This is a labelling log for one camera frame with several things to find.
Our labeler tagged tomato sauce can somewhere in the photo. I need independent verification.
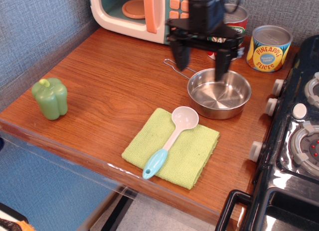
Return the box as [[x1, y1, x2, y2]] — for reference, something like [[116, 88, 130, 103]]
[[207, 3, 249, 60]]

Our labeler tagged small steel pot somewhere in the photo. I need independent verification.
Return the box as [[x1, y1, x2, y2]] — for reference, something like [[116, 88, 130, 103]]
[[163, 59, 252, 120]]

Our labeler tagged black toy stove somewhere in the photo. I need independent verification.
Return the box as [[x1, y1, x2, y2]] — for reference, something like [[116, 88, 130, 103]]
[[216, 35, 319, 231]]

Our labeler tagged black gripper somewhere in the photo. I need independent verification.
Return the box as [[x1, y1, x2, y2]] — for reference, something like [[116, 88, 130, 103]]
[[166, 0, 243, 81]]

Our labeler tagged green toy bell pepper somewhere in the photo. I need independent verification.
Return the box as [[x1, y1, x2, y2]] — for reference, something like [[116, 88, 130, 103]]
[[31, 78, 68, 120]]

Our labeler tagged white stove knob top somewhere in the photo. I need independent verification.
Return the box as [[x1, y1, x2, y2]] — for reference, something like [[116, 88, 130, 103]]
[[272, 79, 285, 97]]

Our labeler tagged teal toy microwave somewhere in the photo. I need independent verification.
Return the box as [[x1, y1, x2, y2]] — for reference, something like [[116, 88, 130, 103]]
[[90, 0, 189, 44]]

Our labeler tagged white stove knob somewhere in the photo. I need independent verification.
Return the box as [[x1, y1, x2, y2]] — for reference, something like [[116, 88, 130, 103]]
[[265, 98, 278, 116], [249, 141, 263, 162], [272, 79, 285, 97]]

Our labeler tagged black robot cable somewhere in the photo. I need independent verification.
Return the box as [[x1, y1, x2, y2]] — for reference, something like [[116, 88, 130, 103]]
[[223, 0, 242, 14]]

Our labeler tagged green folded cloth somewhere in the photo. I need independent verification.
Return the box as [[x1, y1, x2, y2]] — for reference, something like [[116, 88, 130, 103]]
[[122, 108, 220, 190]]

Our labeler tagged pineapple slices can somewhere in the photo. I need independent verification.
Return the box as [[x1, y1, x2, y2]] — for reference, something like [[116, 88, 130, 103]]
[[246, 25, 293, 73]]

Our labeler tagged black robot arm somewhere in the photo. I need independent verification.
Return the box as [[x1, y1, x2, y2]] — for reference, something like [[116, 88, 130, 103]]
[[166, 0, 243, 81]]

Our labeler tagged orange and black object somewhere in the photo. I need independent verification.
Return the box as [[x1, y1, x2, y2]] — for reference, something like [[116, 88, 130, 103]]
[[0, 203, 35, 231]]

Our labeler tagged white stove knob middle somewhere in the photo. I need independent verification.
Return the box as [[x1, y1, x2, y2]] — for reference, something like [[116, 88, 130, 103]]
[[265, 98, 278, 116]]

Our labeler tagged white and teal spoon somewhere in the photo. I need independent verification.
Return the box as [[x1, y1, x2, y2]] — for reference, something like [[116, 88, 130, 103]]
[[142, 106, 199, 180]]

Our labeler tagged white stove knob bottom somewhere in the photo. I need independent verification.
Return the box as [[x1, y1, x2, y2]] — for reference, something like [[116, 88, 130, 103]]
[[249, 141, 263, 162]]

